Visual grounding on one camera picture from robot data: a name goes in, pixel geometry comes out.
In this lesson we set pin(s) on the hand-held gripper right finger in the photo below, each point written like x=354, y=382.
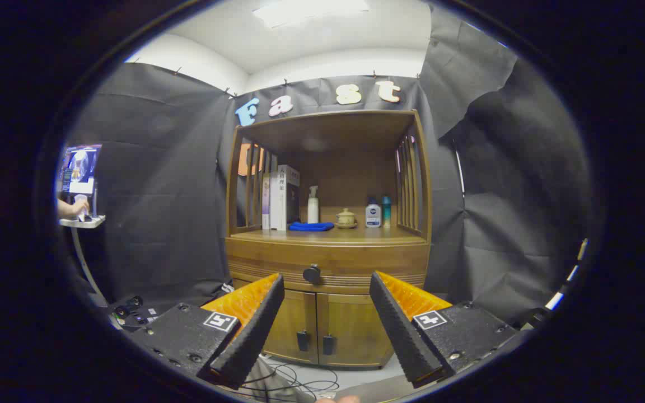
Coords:
x=401, y=330

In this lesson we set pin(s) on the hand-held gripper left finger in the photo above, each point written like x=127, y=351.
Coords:
x=255, y=330

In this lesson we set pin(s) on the wooden cabinet door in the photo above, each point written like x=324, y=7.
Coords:
x=350, y=330
x=297, y=313

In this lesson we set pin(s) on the wooden countertop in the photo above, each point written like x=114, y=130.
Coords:
x=350, y=235

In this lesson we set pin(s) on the wooden cabinet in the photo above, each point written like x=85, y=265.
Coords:
x=356, y=168

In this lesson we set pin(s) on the white lotion bottle blue cap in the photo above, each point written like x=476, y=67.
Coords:
x=373, y=217

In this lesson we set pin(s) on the folded blue cloth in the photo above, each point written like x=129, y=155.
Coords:
x=311, y=226

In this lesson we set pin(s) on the teal slim bottle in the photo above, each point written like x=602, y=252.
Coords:
x=386, y=212

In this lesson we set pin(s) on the pale purple book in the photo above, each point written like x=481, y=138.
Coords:
x=266, y=207

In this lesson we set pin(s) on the beige lidded tea cup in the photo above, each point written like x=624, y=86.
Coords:
x=346, y=218

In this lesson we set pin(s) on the white book with dark cover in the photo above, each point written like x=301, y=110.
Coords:
x=279, y=207

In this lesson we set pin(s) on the black devices on floor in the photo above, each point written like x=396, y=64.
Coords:
x=132, y=305

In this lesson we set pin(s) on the white pump bottle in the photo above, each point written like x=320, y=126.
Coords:
x=313, y=212

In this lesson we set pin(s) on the black white striped bar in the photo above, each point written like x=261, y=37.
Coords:
x=554, y=301

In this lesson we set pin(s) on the white stand tray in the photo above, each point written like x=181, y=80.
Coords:
x=84, y=222

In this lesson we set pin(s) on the computer monitor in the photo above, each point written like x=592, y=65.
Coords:
x=79, y=168

